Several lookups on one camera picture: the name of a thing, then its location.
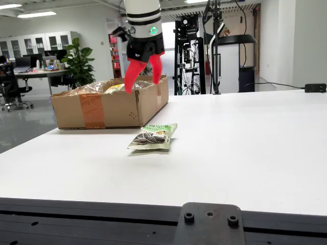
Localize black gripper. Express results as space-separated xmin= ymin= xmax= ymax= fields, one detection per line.
xmin=124 ymin=33 xmax=166 ymax=94

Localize green sunflower seed snack packet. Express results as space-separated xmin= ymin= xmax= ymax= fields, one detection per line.
xmin=127 ymin=123 xmax=178 ymax=153

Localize yellow snack packet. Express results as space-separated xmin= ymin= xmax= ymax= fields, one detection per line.
xmin=104 ymin=83 xmax=126 ymax=94

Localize clear crinkled plastic snack bag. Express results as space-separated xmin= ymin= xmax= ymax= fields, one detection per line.
xmin=74 ymin=80 xmax=154 ymax=95

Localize red shelf unit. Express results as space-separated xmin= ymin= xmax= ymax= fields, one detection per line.
xmin=109 ymin=34 xmax=122 ymax=79

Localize cardboard box with brown tape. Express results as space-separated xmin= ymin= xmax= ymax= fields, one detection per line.
xmin=51 ymin=75 xmax=170 ymax=130

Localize black equipment rack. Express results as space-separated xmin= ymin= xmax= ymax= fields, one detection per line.
xmin=173 ymin=14 xmax=207 ymax=96

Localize green potted plant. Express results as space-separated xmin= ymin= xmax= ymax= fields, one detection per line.
xmin=60 ymin=37 xmax=96 ymax=89

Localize black jointed stand pole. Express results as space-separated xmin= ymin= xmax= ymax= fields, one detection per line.
xmin=202 ymin=0 xmax=226 ymax=95

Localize white cabinet with black top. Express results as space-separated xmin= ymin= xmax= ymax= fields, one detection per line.
xmin=209 ymin=34 xmax=257 ymax=93

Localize grey office desk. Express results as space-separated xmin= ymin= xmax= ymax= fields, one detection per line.
xmin=14 ymin=67 xmax=72 ymax=96

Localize wide black computer monitor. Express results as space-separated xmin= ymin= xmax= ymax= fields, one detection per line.
xmin=22 ymin=53 xmax=44 ymax=67

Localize long ceiling light panel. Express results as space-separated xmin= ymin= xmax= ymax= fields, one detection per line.
xmin=17 ymin=11 xmax=57 ymax=19

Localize small black computer monitor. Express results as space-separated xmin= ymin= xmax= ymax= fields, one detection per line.
xmin=14 ymin=56 xmax=32 ymax=68

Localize black office chair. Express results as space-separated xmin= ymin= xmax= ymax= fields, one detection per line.
xmin=0 ymin=62 xmax=35 ymax=112

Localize black power adapter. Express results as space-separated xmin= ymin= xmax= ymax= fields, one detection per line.
xmin=305 ymin=83 xmax=327 ymax=93

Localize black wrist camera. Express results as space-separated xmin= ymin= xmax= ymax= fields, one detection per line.
xmin=109 ymin=24 xmax=129 ymax=41

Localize hanging black cable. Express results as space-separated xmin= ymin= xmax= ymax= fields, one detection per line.
xmin=234 ymin=0 xmax=248 ymax=68

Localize white glass door wall cabinets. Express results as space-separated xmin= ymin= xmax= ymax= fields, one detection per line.
xmin=0 ymin=31 xmax=79 ymax=60

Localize thin black adapter cable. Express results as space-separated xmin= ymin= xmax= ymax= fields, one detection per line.
xmin=245 ymin=82 xmax=306 ymax=90

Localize black aluminium table rail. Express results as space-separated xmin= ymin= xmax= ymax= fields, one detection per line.
xmin=0 ymin=197 xmax=327 ymax=245

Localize dark metal corner bracket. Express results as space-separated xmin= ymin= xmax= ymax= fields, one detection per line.
xmin=172 ymin=202 xmax=246 ymax=245

